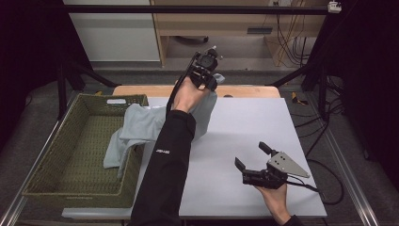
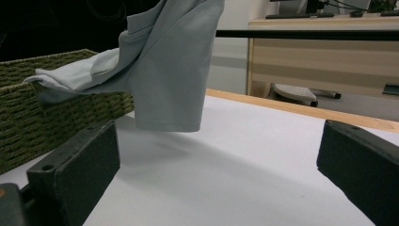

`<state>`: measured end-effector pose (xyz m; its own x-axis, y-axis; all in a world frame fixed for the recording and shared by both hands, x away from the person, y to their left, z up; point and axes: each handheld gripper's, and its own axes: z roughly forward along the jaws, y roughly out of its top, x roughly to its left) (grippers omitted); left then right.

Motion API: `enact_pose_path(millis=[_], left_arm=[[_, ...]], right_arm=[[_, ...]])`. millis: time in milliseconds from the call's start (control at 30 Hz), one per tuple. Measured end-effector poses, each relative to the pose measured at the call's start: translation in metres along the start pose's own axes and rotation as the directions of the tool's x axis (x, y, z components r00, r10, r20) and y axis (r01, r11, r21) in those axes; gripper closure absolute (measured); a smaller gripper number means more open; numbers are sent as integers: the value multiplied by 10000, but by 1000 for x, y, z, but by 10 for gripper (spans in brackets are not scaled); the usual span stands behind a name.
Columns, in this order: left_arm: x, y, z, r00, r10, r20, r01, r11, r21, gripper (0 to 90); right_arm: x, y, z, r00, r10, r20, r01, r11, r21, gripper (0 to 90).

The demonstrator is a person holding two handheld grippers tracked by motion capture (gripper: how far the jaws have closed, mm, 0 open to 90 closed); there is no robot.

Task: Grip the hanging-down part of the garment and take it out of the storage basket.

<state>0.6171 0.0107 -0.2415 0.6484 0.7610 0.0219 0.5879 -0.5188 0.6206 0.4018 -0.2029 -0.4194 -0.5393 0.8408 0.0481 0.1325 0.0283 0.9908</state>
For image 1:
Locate black metal stand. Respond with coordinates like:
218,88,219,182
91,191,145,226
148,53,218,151
56,57,121,121
267,60,332,121

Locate small white device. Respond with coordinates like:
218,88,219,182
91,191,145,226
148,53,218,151
327,1,343,14

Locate wooden desk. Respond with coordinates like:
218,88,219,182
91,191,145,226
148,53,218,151
150,0,328,68

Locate light blue-grey cloth garment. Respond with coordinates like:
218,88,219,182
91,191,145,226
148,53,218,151
103,73,227,180

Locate bunch of hanging cables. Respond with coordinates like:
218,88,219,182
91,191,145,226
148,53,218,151
273,13,311,68

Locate yellow and black tool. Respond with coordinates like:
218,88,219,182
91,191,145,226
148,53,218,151
291,91,310,106

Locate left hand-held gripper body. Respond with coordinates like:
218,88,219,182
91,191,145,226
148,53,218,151
187,45,224,85

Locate green woven basket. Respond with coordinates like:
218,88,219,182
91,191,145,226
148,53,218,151
22,92,151,209

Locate left hand-held gripper black cable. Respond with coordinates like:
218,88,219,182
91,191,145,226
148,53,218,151
165,51,201,116

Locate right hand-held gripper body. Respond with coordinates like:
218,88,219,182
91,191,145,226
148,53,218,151
242,151,311,190

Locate black horizontal frame bar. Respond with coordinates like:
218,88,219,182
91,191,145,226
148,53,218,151
64,4,331,16

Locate person's left hand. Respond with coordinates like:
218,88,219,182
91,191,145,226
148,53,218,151
171,76,211,114

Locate white cabinet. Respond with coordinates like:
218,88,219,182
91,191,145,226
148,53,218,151
62,0,161,63

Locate black cable loop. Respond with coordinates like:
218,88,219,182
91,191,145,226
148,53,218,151
171,35,210,45

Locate hand-held gripper black cable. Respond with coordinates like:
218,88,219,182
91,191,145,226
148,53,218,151
165,51,201,116
286,119,345,207

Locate black curtain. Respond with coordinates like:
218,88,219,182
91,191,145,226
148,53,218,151
0,0,95,152
309,0,399,183

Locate aluminium rail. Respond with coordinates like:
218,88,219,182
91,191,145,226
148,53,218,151
318,123,381,226
0,121,64,226

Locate right hand-held gripper black cable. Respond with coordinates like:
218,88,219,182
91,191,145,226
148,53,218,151
286,119,345,207

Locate person's right hand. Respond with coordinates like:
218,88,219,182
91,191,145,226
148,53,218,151
254,183,293,226

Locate grey socket strip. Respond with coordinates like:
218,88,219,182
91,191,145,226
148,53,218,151
246,26,274,35

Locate white table mat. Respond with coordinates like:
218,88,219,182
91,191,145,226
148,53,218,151
61,96,328,220

